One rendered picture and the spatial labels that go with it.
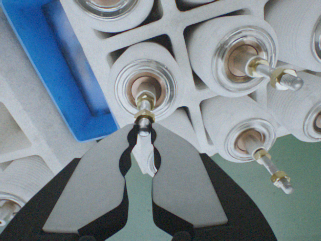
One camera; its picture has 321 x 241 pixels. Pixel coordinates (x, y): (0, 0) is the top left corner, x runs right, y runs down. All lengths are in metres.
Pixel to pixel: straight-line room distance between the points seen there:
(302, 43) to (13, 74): 0.42
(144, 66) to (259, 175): 0.65
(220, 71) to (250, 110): 0.08
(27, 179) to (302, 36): 0.47
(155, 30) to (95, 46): 0.09
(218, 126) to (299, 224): 0.97
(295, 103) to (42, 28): 0.48
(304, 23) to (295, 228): 1.07
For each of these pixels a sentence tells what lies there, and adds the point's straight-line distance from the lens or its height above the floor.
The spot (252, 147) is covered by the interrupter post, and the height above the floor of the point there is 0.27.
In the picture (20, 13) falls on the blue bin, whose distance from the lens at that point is 0.44.
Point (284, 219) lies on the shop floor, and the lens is 1.10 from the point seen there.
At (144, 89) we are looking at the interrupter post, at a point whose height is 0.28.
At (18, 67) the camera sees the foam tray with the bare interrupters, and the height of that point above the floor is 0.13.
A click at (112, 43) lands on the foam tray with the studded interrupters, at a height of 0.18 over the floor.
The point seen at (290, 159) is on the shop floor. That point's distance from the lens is 0.79.
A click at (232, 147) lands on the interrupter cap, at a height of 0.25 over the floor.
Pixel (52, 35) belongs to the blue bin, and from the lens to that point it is 0.49.
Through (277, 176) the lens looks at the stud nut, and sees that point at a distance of 0.24.
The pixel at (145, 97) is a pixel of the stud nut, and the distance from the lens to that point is 0.18.
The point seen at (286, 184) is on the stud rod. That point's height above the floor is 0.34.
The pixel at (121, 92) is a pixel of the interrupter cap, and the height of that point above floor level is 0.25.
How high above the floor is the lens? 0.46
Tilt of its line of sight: 61 degrees down
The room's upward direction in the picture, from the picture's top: 174 degrees clockwise
